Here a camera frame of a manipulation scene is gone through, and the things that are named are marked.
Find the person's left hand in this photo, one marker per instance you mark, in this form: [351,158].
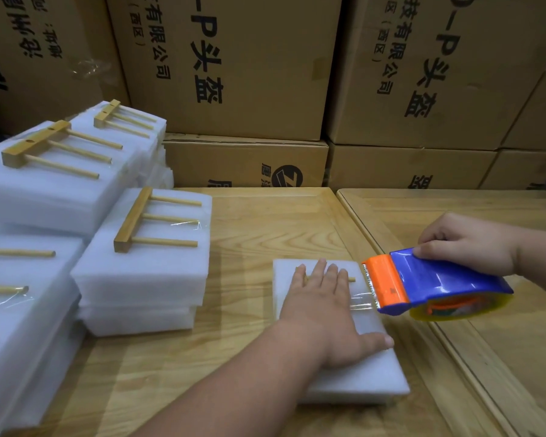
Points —
[323,318]

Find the person's right hand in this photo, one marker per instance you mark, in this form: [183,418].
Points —
[469,243]

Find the orange and blue tape dispenser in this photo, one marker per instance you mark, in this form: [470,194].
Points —
[437,282]

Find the person's left forearm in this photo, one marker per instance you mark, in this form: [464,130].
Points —
[227,391]

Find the stack of brown cardboard boxes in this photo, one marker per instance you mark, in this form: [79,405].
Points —
[255,59]

